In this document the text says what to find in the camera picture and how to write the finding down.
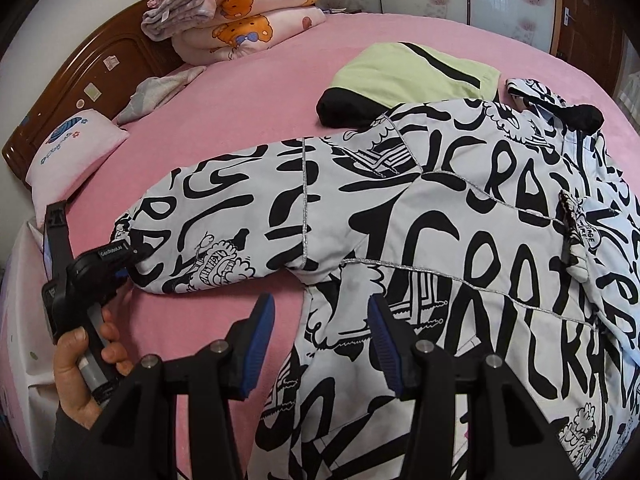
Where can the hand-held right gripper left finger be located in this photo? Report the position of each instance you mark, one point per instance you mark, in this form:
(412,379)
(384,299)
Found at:
(260,332)

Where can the wooden headboard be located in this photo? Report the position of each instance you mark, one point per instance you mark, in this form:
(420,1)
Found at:
(95,75)

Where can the folded green and black garment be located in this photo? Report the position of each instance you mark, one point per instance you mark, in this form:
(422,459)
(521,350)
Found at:
(390,72)

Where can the person's left hand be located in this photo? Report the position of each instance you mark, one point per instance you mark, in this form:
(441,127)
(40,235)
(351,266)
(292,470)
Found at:
(67,375)

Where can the bed with pink sheet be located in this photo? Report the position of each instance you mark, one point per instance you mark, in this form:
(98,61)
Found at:
(240,110)

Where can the stack of folded pink blankets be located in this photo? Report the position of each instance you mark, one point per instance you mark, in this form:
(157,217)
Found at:
(185,0)

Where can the white and grey cloth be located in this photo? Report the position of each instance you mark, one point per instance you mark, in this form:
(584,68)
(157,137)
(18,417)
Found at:
(150,92)

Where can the black and white printed jacket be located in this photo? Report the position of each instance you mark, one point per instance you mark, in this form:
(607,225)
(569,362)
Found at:
(450,220)

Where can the pink pillow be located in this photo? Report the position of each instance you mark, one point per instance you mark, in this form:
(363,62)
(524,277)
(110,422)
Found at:
(75,150)

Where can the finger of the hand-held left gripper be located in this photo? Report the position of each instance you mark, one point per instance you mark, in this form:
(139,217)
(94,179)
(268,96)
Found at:
(134,256)
(59,230)

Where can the brown wooden door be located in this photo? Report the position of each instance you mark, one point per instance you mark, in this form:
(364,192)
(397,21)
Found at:
(590,15)

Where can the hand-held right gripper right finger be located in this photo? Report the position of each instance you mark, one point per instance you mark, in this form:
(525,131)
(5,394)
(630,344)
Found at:
(381,340)

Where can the folded pink bear-print quilt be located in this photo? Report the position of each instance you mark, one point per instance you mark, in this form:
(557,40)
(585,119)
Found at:
(265,25)

